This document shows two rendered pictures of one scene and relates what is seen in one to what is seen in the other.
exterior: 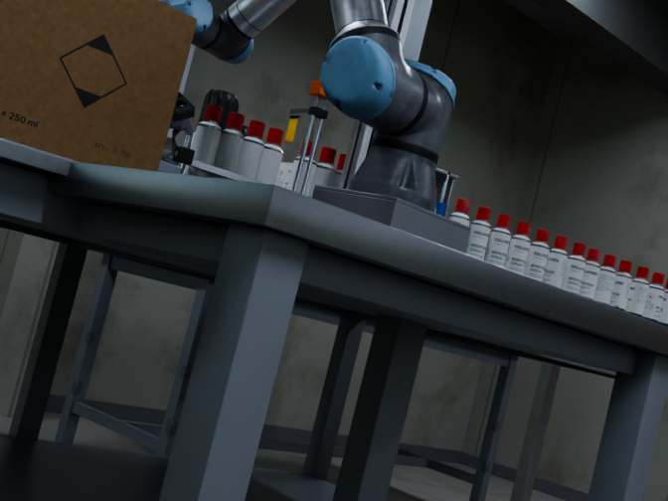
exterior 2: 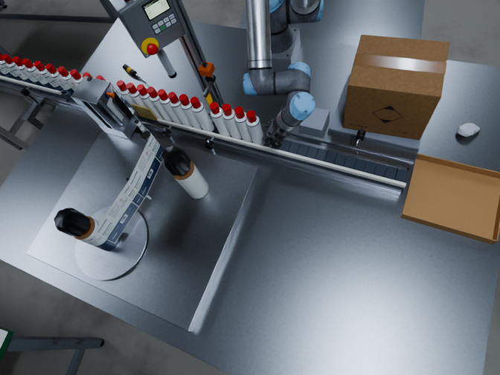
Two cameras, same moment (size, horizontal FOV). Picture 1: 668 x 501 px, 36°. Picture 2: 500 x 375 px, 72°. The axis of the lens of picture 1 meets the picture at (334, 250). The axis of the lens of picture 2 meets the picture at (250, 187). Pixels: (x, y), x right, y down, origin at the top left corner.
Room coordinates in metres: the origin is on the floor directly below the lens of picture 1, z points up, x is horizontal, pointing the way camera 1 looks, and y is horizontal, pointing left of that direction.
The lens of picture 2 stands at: (2.30, 1.05, 2.11)
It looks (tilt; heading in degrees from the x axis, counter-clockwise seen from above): 64 degrees down; 261
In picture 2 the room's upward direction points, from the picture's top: 24 degrees counter-clockwise
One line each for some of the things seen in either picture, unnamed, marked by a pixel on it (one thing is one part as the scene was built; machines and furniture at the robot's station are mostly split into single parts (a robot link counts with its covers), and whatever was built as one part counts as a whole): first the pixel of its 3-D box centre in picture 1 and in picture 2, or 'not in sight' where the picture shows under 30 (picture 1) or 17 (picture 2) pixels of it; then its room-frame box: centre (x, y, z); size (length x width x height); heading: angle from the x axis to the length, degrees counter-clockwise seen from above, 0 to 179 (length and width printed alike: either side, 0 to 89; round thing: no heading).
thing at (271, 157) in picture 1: (264, 175); (220, 120); (2.15, 0.18, 0.98); 0.05 x 0.05 x 0.20
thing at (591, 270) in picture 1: (586, 285); (30, 73); (2.79, -0.70, 0.98); 0.05 x 0.05 x 0.20
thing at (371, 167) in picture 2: not in sight; (212, 132); (2.20, 0.11, 0.86); 1.65 x 0.08 x 0.04; 126
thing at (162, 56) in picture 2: not in sight; (162, 56); (2.21, -0.08, 1.18); 0.04 x 0.04 x 0.21
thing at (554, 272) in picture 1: (554, 273); (51, 78); (2.71, -0.58, 0.98); 0.05 x 0.05 x 0.20
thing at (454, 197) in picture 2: not in sight; (453, 196); (1.61, 0.92, 0.85); 0.30 x 0.26 x 0.04; 126
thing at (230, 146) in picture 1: (225, 162); (243, 125); (2.08, 0.26, 0.98); 0.05 x 0.05 x 0.20
